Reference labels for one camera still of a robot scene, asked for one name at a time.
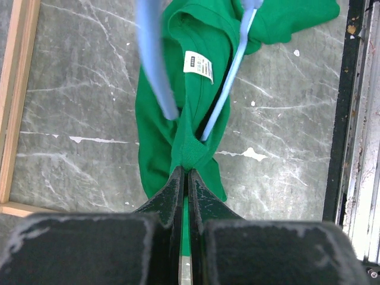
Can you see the aluminium rail base frame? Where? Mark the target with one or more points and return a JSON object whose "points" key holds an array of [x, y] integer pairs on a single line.
{"points": [[352, 192]]}

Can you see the wooden clothes rack frame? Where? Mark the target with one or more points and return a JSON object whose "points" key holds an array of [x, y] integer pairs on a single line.
{"points": [[14, 80]]}

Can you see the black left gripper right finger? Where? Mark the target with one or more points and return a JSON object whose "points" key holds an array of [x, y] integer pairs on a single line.
{"points": [[227, 249]]}

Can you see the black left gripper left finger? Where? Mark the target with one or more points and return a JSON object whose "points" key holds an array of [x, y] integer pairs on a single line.
{"points": [[142, 247]]}

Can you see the green t shirt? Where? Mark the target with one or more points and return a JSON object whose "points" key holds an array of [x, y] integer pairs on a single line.
{"points": [[268, 153]]}

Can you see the blue wire hanger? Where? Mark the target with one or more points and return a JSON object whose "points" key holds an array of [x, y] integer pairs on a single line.
{"points": [[151, 58]]}

